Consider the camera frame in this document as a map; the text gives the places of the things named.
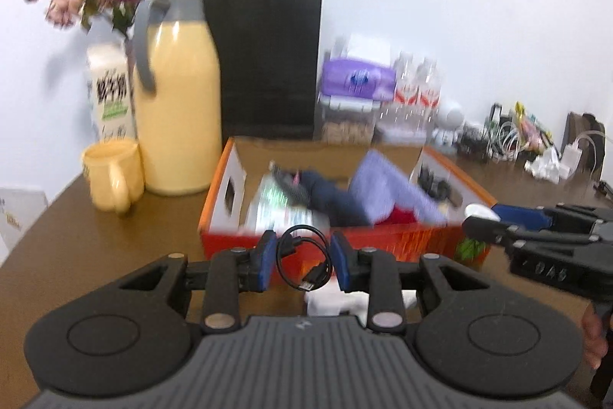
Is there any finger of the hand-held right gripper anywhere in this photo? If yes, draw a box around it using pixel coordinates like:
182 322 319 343
492 203 603 232
462 216 595 255

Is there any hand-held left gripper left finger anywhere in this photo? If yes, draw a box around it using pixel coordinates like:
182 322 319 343
117 231 279 334

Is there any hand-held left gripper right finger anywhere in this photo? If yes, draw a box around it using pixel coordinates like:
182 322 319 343
330 231 484 335

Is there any white round case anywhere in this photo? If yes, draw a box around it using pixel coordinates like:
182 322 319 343
464 204 502 223

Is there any thin black cable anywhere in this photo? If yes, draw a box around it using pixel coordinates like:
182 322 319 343
277 224 334 293

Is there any orange cardboard box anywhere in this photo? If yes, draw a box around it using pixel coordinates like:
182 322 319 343
198 137 499 271

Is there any clear plastic bag bundle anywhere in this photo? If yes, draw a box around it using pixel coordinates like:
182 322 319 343
246 179 331 233

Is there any navy blue pouch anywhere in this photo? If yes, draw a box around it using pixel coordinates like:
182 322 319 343
302 171 380 228

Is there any red rose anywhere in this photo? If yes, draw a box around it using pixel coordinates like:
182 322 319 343
383 205 423 226

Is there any purple cloth pouch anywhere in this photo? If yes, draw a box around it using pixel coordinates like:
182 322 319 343
347 150 448 228

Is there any person's right hand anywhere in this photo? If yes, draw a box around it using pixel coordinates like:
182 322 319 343
582 306 609 369

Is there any crumpled white paper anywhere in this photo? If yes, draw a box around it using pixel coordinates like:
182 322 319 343
524 148 561 184

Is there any black plug adapter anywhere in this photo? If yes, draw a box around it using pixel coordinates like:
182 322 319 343
416 164 463 207

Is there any white power adapter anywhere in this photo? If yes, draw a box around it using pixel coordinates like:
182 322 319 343
560 143 586 180

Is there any colourful snack packet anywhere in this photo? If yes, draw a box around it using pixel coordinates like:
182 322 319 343
513 102 551 151

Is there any brown wooden stand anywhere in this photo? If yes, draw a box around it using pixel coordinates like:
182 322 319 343
565 112 608 153

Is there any white robot speaker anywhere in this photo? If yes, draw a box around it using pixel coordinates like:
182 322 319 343
433 99 466 146

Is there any clear snack container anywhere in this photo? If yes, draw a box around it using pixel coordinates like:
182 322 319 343
318 95 384 144

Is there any clear water bottle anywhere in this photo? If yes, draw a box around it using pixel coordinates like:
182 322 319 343
418 59 442 109
395 54 420 104

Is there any yellow thermos jug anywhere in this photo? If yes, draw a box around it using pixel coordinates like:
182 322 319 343
131 0 223 197

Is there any yellow mug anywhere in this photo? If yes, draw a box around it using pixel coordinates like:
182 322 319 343
80 140 145 214

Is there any purple tissue pack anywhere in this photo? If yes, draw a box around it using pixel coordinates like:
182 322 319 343
320 36 397 100

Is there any black paper bag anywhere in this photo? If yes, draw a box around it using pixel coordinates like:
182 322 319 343
202 0 324 140

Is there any white milk carton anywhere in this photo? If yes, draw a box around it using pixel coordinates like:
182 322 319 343
86 44 137 142

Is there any white paper card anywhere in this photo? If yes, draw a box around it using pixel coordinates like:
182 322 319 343
0 186 49 266

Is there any white cable tangle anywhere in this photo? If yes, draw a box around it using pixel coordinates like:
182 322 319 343
491 122 525 161

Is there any black cable tangle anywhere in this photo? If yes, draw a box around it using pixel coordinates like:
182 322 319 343
457 126 492 161

